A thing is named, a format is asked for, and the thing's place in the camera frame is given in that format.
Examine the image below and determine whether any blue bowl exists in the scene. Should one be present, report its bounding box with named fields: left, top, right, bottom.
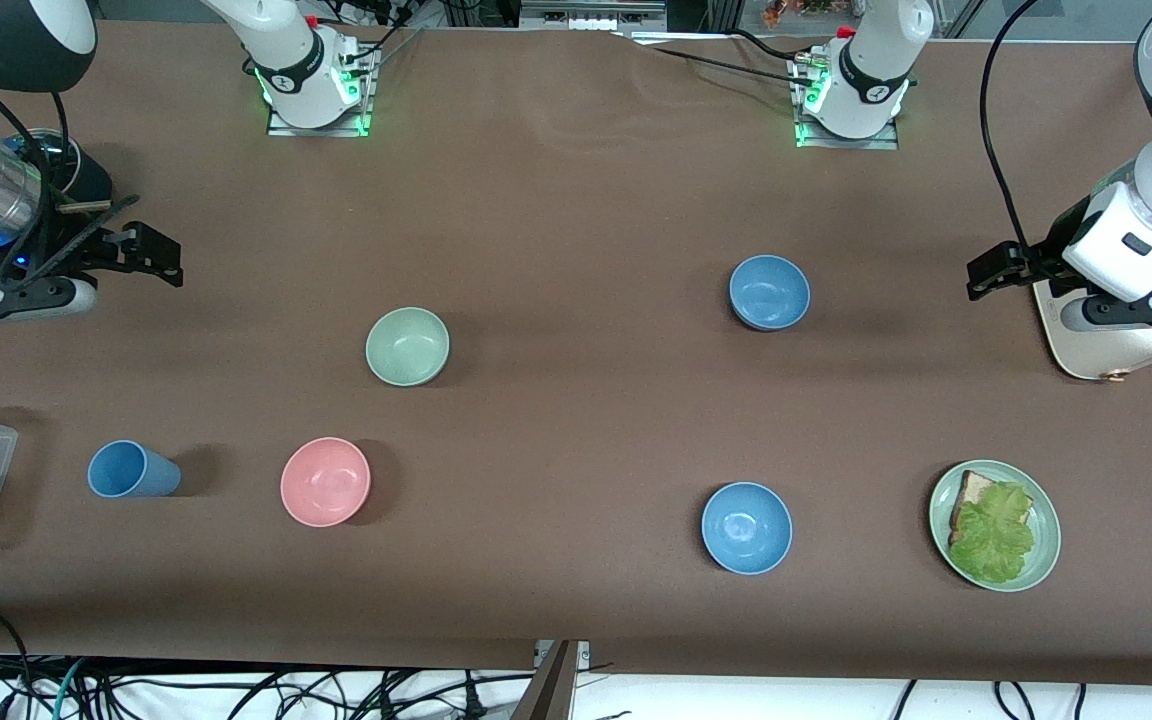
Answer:
left=701, top=482, right=794, bottom=576
left=729, top=254, right=812, bottom=332

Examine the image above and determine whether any green bowl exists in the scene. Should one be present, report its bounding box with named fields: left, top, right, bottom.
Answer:
left=365, top=306, right=451, bottom=387

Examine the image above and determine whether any pink bowl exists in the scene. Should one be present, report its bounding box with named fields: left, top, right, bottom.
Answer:
left=280, top=437, right=372, bottom=528

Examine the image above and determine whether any cream white appliance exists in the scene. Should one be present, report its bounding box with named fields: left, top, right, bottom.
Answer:
left=1033, top=262, right=1152, bottom=383

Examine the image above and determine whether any glass lid blue knob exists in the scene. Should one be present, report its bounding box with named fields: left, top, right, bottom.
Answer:
left=0, top=128, right=82, bottom=191

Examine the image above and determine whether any blue cup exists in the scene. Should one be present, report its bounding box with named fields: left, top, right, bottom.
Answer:
left=87, top=440, right=182, bottom=499

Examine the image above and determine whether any bread slice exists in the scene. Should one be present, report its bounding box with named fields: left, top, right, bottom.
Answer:
left=948, top=470, right=1035, bottom=546

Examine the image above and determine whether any green lettuce leaf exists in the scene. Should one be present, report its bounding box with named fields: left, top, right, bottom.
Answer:
left=948, top=481, right=1037, bottom=586

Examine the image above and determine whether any green plate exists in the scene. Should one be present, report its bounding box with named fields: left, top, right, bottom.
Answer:
left=929, top=460, right=1062, bottom=593

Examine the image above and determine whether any brown table cover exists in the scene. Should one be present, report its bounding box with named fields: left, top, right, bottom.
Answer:
left=0, top=20, right=1152, bottom=691

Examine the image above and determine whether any black pot blue handle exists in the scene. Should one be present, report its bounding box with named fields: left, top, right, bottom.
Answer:
left=31, top=130, right=114, bottom=209

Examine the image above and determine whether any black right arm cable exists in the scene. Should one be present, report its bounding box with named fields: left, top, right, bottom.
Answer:
left=0, top=55, right=72, bottom=296

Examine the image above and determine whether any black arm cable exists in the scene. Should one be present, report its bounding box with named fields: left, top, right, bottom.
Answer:
left=0, top=55, right=72, bottom=296
left=978, top=0, right=1049, bottom=259

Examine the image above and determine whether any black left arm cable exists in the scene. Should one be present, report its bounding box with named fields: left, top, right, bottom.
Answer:
left=978, top=0, right=1049, bottom=259

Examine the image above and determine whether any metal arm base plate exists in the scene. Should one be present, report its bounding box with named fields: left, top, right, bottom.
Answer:
left=266, top=38, right=377, bottom=138
left=792, top=52, right=901, bottom=151

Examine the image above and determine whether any teal cable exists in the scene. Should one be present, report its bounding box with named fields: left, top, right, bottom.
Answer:
left=51, top=657, right=89, bottom=720

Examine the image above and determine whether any metal bracket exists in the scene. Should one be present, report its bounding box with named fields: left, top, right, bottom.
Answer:
left=511, top=640, right=593, bottom=720

